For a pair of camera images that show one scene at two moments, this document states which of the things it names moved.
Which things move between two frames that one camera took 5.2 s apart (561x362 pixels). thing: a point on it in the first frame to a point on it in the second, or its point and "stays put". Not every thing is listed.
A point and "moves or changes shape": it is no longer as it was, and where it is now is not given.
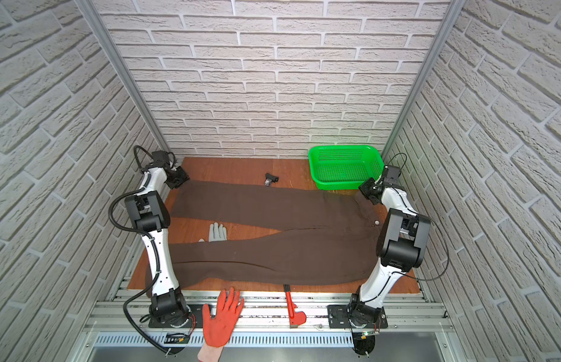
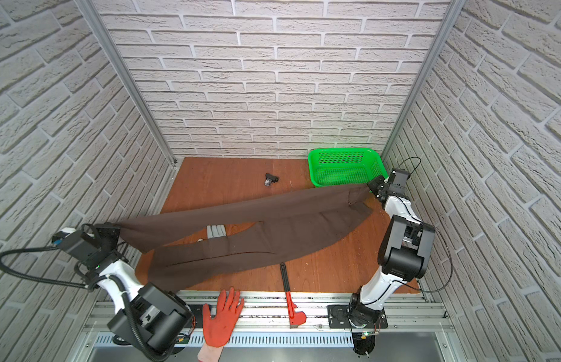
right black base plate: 338,317 stays put
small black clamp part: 270,178 stays put
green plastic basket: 344,167 stays put
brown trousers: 322,236 moves or changes shape
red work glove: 218,329 stays put
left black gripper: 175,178 to 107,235
